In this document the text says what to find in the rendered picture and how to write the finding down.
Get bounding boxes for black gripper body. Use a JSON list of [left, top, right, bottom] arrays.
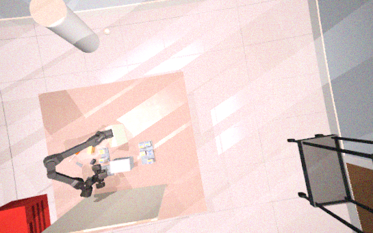
[[92, 164, 105, 189]]

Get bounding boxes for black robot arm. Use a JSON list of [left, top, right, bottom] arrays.
[[43, 129, 114, 198]]

